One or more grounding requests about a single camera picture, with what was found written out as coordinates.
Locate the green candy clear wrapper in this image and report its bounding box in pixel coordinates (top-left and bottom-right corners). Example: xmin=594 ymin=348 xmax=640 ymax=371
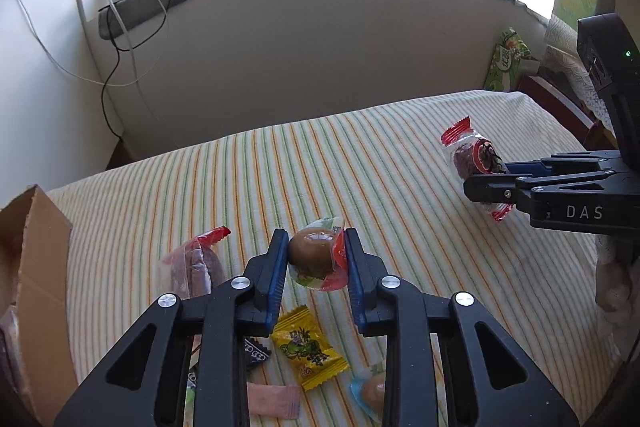
xmin=183 ymin=386 xmax=195 ymax=427

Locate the red clear date snack pack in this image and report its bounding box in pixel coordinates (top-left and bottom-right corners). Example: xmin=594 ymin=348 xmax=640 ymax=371
xmin=439 ymin=115 xmax=516 ymax=223

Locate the black patterned candy packet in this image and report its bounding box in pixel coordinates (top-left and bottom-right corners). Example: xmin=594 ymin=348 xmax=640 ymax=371
xmin=186 ymin=337 xmax=271 ymax=389

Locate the red clear meat snack pack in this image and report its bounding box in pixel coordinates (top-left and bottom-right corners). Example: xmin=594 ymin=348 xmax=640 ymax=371
xmin=156 ymin=227 xmax=231 ymax=300

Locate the braised egg red pack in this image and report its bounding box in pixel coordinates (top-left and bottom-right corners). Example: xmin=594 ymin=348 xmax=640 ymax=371
xmin=288 ymin=217 xmax=348 ymax=291

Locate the gloved hand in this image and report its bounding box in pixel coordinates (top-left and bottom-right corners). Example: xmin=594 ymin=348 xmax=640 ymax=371
xmin=596 ymin=255 xmax=639 ymax=358

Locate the cardboard box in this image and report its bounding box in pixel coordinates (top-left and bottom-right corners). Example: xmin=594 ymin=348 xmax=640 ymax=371
xmin=1 ymin=185 xmax=77 ymax=426

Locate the green snack bag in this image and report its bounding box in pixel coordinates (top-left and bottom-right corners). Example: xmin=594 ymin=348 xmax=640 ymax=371
xmin=484 ymin=27 xmax=539 ymax=92

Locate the pink snack packet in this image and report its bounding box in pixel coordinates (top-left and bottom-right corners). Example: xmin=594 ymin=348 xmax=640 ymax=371
xmin=246 ymin=383 xmax=302 ymax=419

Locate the yellow candy packet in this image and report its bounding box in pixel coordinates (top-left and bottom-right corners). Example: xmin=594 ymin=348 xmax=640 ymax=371
xmin=270 ymin=305 xmax=349 ymax=391

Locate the striped tablecloth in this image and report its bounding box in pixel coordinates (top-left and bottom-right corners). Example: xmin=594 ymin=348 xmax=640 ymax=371
xmin=50 ymin=91 xmax=617 ymax=419

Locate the white cable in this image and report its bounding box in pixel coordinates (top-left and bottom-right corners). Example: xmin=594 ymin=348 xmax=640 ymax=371
xmin=8 ymin=0 xmax=170 ymax=118

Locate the black cable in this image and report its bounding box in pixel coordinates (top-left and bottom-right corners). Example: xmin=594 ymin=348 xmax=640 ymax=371
xmin=98 ymin=0 xmax=191 ymax=141

